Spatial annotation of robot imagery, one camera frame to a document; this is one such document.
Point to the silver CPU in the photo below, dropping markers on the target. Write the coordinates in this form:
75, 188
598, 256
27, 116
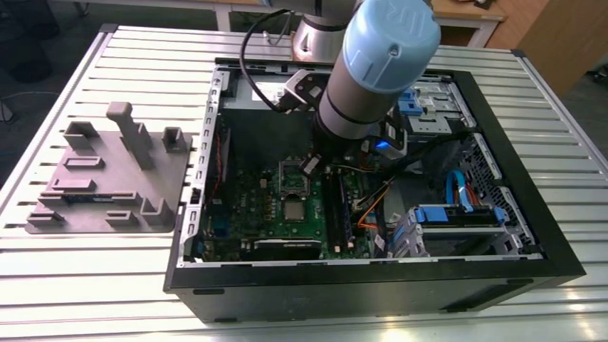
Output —
295, 211

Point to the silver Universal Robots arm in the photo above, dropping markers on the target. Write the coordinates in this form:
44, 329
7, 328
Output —
380, 71

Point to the grey power supply unit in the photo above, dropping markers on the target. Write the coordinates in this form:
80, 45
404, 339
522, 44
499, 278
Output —
266, 135

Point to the black RAM slot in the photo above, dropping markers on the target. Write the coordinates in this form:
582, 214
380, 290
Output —
338, 210
326, 210

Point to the RAM slot with white clips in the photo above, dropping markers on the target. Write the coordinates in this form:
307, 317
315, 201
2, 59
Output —
332, 210

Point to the blue plastic drive latch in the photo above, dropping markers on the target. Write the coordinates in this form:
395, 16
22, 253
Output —
411, 107

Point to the metal drive cage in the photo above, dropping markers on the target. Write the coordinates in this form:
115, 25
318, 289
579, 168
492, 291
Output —
427, 124

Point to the green motherboard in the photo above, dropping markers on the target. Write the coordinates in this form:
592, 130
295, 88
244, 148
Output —
256, 199

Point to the hard disk in blue carrier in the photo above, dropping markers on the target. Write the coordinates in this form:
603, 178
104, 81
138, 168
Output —
432, 215

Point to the black graphics card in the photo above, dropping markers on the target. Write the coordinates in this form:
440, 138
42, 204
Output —
284, 249

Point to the metal disk bay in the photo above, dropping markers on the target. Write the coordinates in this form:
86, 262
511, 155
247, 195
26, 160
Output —
468, 232

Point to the black PC case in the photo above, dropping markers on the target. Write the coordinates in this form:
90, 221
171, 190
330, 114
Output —
332, 295

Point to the wooden desk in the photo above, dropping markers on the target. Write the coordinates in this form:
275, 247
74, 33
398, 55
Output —
475, 10

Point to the grey parts rack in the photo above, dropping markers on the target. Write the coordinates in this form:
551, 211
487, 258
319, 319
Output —
114, 167

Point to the RAM stick with gold contacts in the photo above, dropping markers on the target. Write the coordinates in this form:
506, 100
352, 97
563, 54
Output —
88, 197

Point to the wooden cabinet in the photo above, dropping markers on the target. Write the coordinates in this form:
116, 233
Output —
570, 35

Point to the dark office chair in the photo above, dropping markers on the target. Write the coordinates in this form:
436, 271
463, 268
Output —
28, 60

